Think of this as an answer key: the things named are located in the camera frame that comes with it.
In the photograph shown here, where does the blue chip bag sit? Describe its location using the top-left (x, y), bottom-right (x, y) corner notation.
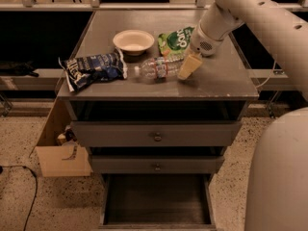
top-left (58, 47), bottom-right (128, 92)

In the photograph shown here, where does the cardboard box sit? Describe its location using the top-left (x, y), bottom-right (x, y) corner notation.
top-left (35, 99), bottom-right (92, 177)

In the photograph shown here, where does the grey open bottom drawer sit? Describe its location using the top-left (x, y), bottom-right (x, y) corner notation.
top-left (99, 174), bottom-right (218, 231)

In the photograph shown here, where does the grey drawer cabinet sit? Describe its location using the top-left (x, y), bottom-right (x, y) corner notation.
top-left (57, 9), bottom-right (260, 231)

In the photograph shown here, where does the black floor cable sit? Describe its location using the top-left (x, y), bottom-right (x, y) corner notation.
top-left (0, 165), bottom-right (39, 231)

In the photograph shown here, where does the grey top drawer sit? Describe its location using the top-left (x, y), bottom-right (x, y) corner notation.
top-left (71, 121), bottom-right (242, 147)

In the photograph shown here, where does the green snack bag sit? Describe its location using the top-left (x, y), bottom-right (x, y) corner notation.
top-left (158, 27), bottom-right (193, 56)

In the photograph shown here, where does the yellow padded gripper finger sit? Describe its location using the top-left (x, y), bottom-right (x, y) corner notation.
top-left (177, 54), bottom-right (202, 80)

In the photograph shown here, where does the clear plastic water bottle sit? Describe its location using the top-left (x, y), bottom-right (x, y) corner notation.
top-left (134, 54), bottom-right (184, 80)

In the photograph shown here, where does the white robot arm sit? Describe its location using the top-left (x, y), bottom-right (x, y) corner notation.
top-left (178, 0), bottom-right (308, 231)

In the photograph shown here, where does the grey middle drawer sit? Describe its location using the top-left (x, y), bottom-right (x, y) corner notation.
top-left (90, 156), bottom-right (224, 174)

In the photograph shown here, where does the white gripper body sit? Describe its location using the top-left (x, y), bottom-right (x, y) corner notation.
top-left (189, 24), bottom-right (223, 57)

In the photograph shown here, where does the white hanging cable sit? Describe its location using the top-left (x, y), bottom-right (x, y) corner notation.
top-left (255, 60), bottom-right (277, 90)

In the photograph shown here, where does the white paper bowl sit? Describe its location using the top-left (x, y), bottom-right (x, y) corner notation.
top-left (113, 30), bottom-right (155, 56)

